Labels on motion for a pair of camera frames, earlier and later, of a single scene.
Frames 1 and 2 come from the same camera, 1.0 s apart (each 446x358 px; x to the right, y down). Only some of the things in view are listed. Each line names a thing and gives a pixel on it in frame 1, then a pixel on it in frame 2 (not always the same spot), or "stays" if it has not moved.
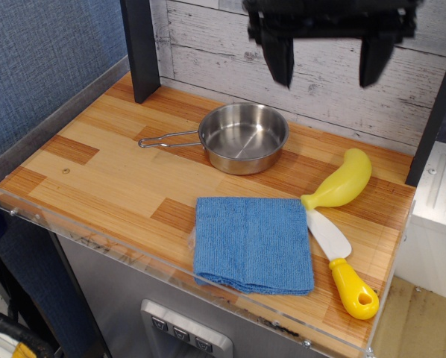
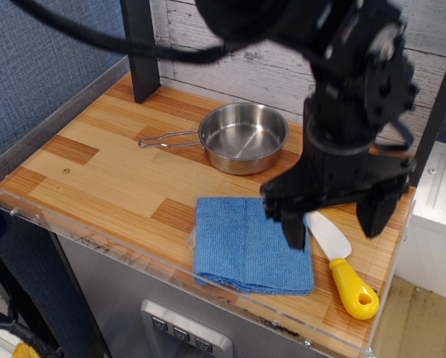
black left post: x=137 y=21 stays
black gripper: x=380 y=25 -> x=339 y=166
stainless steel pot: x=239 y=139 stays
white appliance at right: x=430 y=252 stays
